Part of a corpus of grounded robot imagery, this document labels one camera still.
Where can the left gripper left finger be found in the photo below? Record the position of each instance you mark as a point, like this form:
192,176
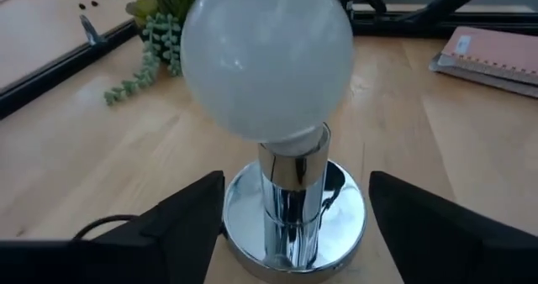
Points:
126,259

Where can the chrome lamp base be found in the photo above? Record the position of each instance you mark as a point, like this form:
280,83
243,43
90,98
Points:
294,217

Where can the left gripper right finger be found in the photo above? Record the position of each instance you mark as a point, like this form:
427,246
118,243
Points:
454,242

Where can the pink spiral notebook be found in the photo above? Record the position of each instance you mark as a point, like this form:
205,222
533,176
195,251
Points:
492,53

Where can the potted succulent plant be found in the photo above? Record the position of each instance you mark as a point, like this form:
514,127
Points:
164,36

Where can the light wooden desk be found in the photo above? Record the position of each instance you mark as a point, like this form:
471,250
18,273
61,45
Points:
42,32

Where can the desk clamp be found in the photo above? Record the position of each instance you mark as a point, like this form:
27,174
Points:
90,29

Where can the white lightbulb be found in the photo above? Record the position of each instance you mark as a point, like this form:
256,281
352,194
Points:
265,57

